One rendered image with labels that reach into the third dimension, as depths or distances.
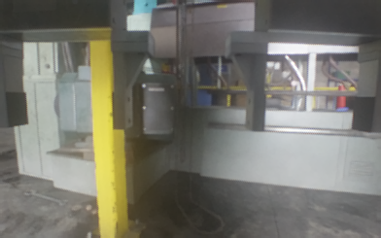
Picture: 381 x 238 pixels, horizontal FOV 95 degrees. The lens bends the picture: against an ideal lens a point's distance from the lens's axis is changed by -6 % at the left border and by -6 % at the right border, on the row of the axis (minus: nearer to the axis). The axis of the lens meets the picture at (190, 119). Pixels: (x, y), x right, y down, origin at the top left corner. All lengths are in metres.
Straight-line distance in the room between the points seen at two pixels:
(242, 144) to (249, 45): 1.41
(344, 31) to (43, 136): 1.88
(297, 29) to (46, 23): 0.25
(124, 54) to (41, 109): 1.68
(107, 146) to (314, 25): 0.81
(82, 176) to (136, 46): 1.39
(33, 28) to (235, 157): 1.53
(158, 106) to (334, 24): 1.07
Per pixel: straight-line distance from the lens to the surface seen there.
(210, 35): 1.70
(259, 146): 1.60
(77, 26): 0.23
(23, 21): 0.26
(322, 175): 1.76
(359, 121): 0.29
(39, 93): 1.88
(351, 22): 0.25
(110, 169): 0.90
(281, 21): 0.21
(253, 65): 0.21
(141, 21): 2.02
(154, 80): 1.24
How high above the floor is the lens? 0.69
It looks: 7 degrees down
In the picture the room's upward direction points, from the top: 1 degrees clockwise
